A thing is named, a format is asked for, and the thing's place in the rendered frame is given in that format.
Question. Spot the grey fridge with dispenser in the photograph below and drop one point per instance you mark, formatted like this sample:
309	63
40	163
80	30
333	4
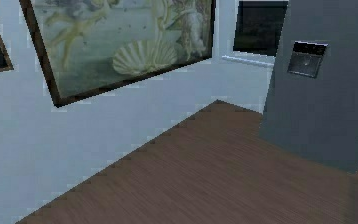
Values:
320	110

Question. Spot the large framed shell painting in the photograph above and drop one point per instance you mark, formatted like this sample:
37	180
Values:
127	46

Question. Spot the dark window with white sill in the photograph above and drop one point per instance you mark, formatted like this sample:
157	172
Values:
258	28

